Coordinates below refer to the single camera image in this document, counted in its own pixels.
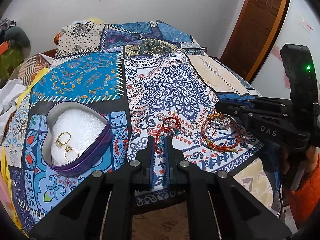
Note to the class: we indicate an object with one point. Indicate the dark clothes pile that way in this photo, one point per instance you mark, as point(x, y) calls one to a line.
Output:
point(15, 37)

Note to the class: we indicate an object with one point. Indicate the white cloth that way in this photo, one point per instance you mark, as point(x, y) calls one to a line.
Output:
point(12, 92)

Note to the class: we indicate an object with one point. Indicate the person's right hand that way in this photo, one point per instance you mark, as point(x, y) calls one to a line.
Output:
point(313, 157)

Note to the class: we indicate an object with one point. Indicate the red beaded hoop earring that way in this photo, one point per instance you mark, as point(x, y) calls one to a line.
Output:
point(158, 142)
point(166, 125)

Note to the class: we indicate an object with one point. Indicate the blue patchwork printed blanket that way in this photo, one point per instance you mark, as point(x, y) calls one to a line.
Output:
point(162, 85)

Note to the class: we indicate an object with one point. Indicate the person's right forearm orange sleeve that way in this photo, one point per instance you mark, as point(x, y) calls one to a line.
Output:
point(305, 200)

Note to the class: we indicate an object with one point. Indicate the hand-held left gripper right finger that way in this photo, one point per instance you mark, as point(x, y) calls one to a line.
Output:
point(167, 156)

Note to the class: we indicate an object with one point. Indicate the red and gold bangle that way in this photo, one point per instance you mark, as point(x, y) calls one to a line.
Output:
point(203, 132)

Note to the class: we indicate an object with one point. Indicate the brown wooden door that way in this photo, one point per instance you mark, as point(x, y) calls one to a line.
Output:
point(260, 22)

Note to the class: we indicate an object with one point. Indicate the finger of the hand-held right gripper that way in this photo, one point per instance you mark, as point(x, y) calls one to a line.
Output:
point(241, 117)
point(226, 105)

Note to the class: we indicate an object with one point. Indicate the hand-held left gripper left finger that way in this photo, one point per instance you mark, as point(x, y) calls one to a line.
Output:
point(152, 156)

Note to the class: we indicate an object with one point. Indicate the purple heart-shaped tin box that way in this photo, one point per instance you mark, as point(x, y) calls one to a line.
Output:
point(75, 166)

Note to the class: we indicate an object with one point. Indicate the white foam padding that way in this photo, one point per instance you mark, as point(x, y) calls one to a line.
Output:
point(82, 127)

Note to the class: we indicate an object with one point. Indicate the beige bedsheet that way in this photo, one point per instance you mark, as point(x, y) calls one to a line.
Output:
point(220, 72)

